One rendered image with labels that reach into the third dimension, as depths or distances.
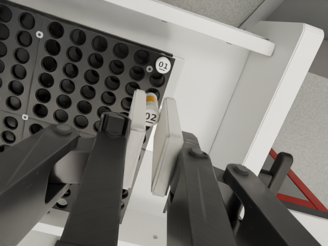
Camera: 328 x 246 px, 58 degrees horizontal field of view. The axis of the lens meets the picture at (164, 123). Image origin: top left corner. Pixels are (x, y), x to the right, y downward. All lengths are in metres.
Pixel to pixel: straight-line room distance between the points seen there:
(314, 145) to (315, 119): 0.12
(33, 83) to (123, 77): 0.08
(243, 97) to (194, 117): 0.06
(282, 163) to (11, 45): 0.26
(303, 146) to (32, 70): 1.27
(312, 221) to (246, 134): 0.32
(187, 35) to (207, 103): 0.08
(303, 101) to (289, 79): 1.10
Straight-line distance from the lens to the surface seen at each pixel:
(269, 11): 1.21
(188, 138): 0.15
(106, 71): 0.26
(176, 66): 0.31
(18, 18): 0.27
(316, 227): 0.58
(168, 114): 0.15
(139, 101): 0.16
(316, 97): 1.37
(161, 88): 0.26
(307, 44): 0.25
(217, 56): 0.33
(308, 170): 1.50
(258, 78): 0.29
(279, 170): 0.30
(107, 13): 0.32
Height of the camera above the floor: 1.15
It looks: 70 degrees down
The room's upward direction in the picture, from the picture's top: 174 degrees clockwise
